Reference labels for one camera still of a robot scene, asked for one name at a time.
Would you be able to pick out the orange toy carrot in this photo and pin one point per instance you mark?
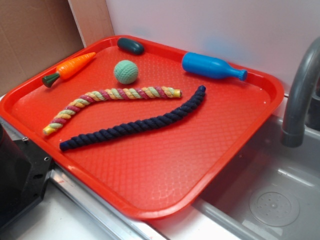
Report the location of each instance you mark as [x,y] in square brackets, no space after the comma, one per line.
[68,68]

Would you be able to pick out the dark green oval toy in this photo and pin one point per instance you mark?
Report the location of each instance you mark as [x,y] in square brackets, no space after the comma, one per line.
[130,46]

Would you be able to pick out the red plastic tray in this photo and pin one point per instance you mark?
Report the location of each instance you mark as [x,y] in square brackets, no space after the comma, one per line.
[156,173]

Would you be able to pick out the brown cardboard panel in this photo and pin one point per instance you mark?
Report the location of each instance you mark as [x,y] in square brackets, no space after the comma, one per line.
[35,34]

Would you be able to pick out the green textured ball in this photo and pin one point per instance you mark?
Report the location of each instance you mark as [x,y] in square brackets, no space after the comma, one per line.
[126,72]

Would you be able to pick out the grey toy faucet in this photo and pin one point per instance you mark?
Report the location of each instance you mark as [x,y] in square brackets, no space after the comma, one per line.
[303,104]

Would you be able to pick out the grey plastic sink basin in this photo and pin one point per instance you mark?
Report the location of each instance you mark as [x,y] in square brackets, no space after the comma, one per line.
[266,192]

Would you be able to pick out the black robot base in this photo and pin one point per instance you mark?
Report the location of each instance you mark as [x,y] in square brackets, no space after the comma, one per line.
[24,172]

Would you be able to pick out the blue plastic toy bottle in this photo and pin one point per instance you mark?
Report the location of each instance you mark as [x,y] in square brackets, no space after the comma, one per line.
[211,67]

